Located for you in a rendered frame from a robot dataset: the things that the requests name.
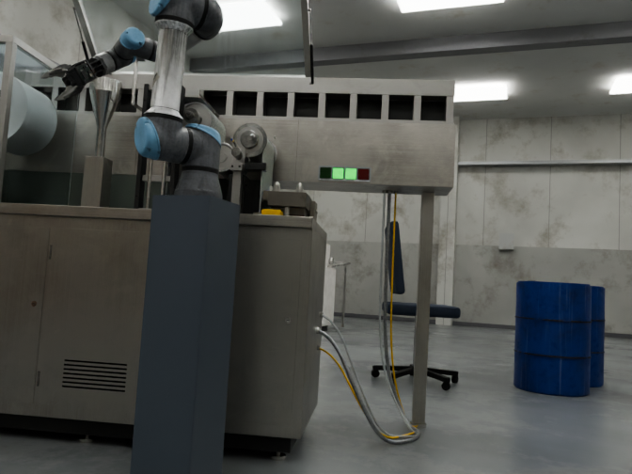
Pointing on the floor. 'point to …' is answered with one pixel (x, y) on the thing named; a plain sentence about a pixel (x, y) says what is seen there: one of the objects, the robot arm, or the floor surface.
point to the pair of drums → (559, 338)
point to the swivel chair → (413, 313)
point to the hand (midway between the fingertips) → (50, 87)
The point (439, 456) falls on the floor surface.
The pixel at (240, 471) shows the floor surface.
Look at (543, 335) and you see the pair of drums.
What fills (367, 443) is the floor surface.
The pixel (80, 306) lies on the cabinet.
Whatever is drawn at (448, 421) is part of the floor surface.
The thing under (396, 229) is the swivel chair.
